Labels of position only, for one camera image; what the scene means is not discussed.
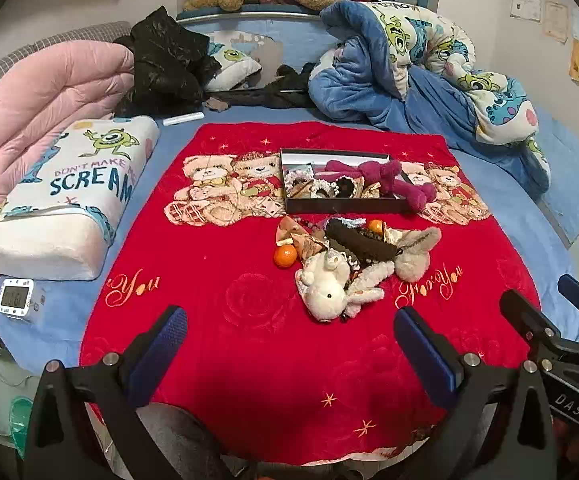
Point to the blue printed comforter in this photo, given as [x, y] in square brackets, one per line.
[359, 75]

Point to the white digital timer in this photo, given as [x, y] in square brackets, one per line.
[14, 297]

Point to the person's grey trouser leg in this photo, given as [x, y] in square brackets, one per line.
[179, 440]

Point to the white stick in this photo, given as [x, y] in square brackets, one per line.
[183, 119]

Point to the white plush rabbit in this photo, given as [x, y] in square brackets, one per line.
[324, 295]

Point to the white wall certificate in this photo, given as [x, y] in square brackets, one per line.
[525, 8]

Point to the cream wall certificate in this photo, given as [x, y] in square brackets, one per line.
[555, 21]

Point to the brown checked fabric bow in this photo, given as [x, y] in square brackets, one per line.
[313, 249]

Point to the pink quilt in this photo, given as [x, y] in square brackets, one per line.
[29, 110]

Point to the magenta plush toy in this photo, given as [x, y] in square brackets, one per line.
[394, 180]

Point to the black puffer jacket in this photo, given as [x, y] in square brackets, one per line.
[164, 70]

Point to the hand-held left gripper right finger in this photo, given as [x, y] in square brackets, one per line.
[422, 355]

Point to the green plastic object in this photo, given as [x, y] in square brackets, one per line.
[19, 420]

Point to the beige plush rabbit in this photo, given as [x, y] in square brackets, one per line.
[414, 260]

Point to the black shallow box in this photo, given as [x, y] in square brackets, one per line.
[349, 206]

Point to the tan fabric bow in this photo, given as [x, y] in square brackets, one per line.
[292, 232]

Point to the brown lace hair bow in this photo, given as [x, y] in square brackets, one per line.
[303, 190]

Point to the large printed white pillow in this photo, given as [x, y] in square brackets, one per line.
[69, 230]

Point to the grey checked cushion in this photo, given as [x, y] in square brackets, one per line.
[44, 42]

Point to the gold fabric bow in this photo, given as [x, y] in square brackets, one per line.
[372, 190]

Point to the orange tangerine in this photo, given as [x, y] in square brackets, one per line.
[375, 226]
[285, 255]

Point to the black white scrunchie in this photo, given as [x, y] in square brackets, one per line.
[342, 189]

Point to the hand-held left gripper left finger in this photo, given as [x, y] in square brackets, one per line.
[167, 340]

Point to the dark brown fleece headband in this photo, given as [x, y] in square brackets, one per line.
[359, 245]

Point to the red printed blanket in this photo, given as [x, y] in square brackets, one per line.
[249, 360]

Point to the small printed white pillow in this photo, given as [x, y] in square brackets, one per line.
[232, 62]

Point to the dark clothing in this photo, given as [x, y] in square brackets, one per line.
[284, 92]

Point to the blue bed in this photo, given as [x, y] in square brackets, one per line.
[494, 200]

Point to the light blue scrunchie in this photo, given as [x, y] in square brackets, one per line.
[354, 222]

